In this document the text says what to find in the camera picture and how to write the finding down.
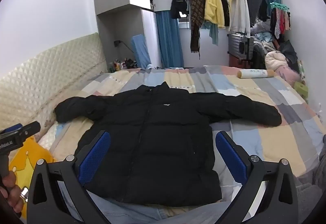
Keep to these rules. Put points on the person's left hand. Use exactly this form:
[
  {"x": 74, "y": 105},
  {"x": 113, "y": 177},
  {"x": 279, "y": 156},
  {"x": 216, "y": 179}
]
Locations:
[{"x": 11, "y": 192}]

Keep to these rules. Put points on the white hoodie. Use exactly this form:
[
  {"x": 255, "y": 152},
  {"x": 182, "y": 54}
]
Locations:
[{"x": 239, "y": 10}]

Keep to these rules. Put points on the cluster of small bottles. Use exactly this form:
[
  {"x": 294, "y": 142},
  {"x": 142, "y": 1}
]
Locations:
[{"x": 119, "y": 64}]

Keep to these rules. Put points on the pile of mixed clothes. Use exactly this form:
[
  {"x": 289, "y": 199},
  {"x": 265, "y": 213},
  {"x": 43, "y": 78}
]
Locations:
[{"x": 262, "y": 35}]

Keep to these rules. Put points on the small colourful hanging garments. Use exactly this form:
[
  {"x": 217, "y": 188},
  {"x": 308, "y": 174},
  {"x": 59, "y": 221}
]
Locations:
[{"x": 280, "y": 20}]

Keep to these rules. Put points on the green box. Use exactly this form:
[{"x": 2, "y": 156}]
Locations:
[{"x": 301, "y": 89}]

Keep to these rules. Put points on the silver ribbed suitcase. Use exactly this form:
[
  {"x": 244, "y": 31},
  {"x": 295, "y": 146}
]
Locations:
[{"x": 236, "y": 43}]

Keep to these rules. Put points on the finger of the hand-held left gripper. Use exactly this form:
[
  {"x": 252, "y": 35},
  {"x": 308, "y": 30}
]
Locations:
[{"x": 30, "y": 129}]

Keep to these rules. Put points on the cream quilted headboard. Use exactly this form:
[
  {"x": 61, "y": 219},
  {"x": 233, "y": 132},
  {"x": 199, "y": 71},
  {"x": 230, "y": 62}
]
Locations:
[{"x": 38, "y": 79}]

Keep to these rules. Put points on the yellow fleece hoodie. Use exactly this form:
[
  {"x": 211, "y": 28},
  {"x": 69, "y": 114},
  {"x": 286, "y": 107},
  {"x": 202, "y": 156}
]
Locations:
[{"x": 212, "y": 2}]

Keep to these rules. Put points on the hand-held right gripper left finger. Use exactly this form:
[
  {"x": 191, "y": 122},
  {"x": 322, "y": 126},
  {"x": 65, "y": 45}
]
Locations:
[{"x": 96, "y": 152}]

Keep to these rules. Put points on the blue curtain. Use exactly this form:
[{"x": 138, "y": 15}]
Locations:
[{"x": 169, "y": 40}]

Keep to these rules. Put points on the patchwork pastel blanket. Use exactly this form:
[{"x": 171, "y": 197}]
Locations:
[{"x": 267, "y": 137}]

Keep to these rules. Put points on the teal hanging garment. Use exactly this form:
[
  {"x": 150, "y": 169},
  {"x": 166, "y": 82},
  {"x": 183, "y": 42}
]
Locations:
[{"x": 213, "y": 34}]

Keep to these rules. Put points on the black wall plug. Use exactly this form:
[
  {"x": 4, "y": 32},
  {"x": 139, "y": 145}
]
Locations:
[{"x": 117, "y": 43}]

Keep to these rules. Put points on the yellow cartoon cushion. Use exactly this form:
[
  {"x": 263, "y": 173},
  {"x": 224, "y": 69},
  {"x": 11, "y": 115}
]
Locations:
[{"x": 28, "y": 155}]

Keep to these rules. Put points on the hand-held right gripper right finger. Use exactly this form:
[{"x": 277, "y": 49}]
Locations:
[{"x": 230, "y": 155}]

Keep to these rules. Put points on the person's jeans legs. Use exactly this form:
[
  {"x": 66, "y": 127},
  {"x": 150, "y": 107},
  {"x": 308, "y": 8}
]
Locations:
[{"x": 158, "y": 215}]

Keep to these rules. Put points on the black puffer jacket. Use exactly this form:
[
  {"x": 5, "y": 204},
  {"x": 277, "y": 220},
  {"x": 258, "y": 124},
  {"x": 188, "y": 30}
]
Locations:
[{"x": 158, "y": 142}]

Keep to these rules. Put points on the white roll pillow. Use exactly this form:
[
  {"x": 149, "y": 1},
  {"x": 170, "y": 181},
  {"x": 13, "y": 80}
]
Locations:
[{"x": 254, "y": 73}]

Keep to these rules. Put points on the black bag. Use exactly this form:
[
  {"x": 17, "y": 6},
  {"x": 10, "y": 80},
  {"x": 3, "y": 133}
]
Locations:
[{"x": 290, "y": 53}]

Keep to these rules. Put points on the grey fleece cloth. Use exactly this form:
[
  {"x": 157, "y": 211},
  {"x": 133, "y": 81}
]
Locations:
[{"x": 310, "y": 188}]

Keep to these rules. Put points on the white quilted mattress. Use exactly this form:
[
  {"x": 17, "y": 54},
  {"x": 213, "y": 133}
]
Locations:
[{"x": 47, "y": 137}]

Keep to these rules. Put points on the light blue folded mat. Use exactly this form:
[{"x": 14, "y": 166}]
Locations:
[{"x": 140, "y": 51}]

